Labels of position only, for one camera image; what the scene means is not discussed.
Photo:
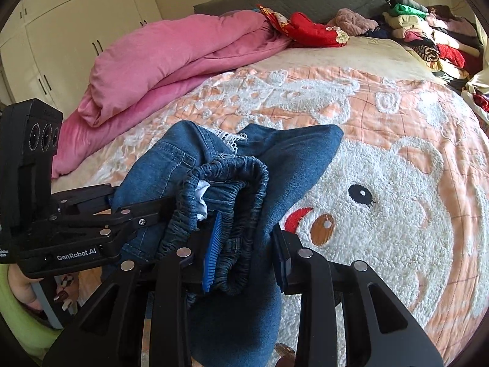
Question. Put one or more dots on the red floral cloth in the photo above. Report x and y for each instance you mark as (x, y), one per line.
(309, 26)

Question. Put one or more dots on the person's left hand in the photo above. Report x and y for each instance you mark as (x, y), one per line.
(23, 286)

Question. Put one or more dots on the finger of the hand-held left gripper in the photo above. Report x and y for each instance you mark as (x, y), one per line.
(152, 209)
(88, 197)

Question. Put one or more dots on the mauve fuzzy cloth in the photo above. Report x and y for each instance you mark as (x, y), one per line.
(355, 19)

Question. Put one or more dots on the pink quilt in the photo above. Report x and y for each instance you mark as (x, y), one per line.
(172, 53)

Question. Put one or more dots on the blue denim pants lace trim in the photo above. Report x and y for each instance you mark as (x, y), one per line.
(290, 153)

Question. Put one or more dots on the pile of folded clothes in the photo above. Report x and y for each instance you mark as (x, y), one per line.
(439, 42)

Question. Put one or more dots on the person's left forearm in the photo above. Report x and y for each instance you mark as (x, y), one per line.
(19, 328)

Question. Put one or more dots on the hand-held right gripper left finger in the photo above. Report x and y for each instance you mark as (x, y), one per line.
(212, 252)

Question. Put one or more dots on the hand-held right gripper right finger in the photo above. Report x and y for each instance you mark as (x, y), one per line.
(280, 254)

